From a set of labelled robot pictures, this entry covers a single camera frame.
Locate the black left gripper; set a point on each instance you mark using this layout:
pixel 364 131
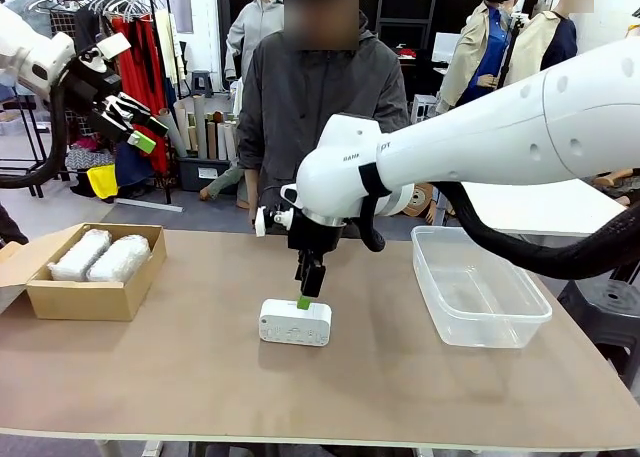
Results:
pixel 95 102

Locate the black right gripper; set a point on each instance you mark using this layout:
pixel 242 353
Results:
pixel 312 234

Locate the white unwrapped digital clock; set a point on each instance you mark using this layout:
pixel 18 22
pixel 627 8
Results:
pixel 295 324

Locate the bulky bubble-wrapped clock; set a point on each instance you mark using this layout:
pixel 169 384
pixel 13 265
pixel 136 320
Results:
pixel 120 259

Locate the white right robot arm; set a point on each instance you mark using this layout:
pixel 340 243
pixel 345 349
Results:
pixel 500 127

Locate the right forearm in dark sleeve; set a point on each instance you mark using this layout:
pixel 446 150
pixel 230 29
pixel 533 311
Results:
pixel 250 147

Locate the person's right hand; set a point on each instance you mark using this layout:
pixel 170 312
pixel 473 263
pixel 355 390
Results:
pixel 252 197

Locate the grey leaning tube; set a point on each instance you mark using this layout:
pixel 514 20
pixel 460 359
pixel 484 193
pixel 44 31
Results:
pixel 175 139

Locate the beige paper roll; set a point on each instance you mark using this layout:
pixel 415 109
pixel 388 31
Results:
pixel 186 127

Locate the grey tall paper roll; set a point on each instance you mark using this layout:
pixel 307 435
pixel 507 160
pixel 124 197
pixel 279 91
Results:
pixel 201 127

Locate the red dress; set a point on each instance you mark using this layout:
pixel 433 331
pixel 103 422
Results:
pixel 137 77

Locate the dark storage bin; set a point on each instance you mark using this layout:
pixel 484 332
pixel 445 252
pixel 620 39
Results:
pixel 192 174

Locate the brown paper roll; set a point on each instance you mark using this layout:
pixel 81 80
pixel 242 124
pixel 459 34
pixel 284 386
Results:
pixel 212 142

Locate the yellow cloth bag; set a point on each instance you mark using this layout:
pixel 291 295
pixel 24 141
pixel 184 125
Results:
pixel 102 182

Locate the metal bar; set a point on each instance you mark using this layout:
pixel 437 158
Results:
pixel 150 205

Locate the white paper roll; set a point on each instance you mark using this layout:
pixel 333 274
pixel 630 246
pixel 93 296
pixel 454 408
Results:
pixel 231 142
pixel 222 144

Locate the small grey stool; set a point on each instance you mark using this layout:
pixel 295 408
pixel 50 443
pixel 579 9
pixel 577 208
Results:
pixel 201 79

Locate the child mannequin in green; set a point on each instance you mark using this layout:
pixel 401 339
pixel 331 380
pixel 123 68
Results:
pixel 225 182

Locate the cream hanging garment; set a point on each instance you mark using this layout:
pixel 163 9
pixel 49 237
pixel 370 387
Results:
pixel 164 42

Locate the black hanging garment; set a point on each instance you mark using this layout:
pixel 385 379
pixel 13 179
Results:
pixel 87 32

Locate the brown cardboard spool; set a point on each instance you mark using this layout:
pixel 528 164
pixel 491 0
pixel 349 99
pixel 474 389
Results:
pixel 417 199

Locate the person in grey hoodie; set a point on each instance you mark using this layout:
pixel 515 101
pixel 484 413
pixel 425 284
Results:
pixel 250 32

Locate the person in dark jacket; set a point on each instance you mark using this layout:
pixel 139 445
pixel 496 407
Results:
pixel 310 87

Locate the blue denim garment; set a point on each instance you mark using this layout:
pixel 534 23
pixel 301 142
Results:
pixel 35 7

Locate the brown cardboard box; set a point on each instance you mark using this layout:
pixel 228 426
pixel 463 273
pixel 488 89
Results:
pixel 80 297

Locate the clear plastic bin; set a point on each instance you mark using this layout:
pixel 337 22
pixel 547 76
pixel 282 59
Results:
pixel 495 329

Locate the white side table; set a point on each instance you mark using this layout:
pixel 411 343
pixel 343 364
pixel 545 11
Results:
pixel 550 207

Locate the mannequin with beige coat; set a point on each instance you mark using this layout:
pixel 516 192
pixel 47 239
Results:
pixel 475 52

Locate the black plastic stool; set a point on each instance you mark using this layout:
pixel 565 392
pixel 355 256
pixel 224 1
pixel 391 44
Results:
pixel 610 307

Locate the mannequin limb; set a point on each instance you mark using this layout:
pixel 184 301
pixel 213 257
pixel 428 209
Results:
pixel 612 179

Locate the mannequin with navy top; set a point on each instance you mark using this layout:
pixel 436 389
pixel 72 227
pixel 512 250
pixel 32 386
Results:
pixel 550 37

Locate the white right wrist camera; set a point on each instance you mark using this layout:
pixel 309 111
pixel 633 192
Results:
pixel 260 220

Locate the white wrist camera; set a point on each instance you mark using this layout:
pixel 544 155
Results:
pixel 260 220
pixel 114 46

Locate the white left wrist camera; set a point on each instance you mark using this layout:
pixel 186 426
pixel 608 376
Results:
pixel 114 46

